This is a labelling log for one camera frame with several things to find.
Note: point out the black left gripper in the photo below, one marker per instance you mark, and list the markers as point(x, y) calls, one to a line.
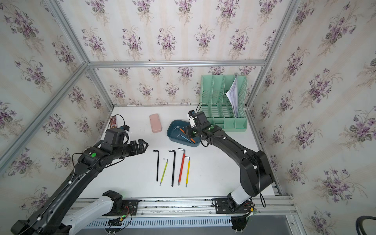
point(135, 150)

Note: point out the red small booklet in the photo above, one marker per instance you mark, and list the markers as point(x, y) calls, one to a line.
point(113, 122)

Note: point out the red handled hex key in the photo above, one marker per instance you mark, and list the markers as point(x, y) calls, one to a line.
point(182, 165)

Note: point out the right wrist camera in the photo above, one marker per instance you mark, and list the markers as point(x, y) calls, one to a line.
point(191, 115)

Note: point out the long black hex key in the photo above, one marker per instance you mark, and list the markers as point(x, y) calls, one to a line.
point(173, 166)

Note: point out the pink pencil case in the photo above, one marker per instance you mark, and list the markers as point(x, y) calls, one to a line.
point(155, 123)

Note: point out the teal plastic storage box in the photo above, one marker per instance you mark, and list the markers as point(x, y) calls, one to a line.
point(176, 133)

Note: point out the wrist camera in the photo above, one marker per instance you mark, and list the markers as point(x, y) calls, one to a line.
point(191, 115)
point(116, 136)

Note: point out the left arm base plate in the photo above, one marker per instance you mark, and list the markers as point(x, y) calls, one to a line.
point(117, 207)

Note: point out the orange handled hex key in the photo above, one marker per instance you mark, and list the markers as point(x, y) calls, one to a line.
point(182, 132)

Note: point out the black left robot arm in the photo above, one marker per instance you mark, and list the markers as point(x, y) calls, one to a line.
point(48, 219)

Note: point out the thin black hex key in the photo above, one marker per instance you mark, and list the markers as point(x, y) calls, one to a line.
point(157, 164)

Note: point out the green mesh file organizer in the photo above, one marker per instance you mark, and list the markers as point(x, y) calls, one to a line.
point(216, 105)

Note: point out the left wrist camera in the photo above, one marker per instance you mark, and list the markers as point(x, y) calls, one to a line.
point(116, 136)

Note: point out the white papers in organizer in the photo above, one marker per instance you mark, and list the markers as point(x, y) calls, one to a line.
point(232, 95)

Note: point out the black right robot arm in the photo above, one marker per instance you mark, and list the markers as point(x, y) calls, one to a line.
point(256, 173)

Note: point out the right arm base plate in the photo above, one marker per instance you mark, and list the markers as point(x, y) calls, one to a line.
point(228, 206)

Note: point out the green handled hex key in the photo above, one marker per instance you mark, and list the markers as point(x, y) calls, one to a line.
point(165, 167)

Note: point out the yellow handled hex key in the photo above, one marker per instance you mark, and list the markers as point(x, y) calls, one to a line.
point(188, 171)

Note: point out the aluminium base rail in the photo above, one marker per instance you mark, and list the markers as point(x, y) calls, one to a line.
point(178, 213)

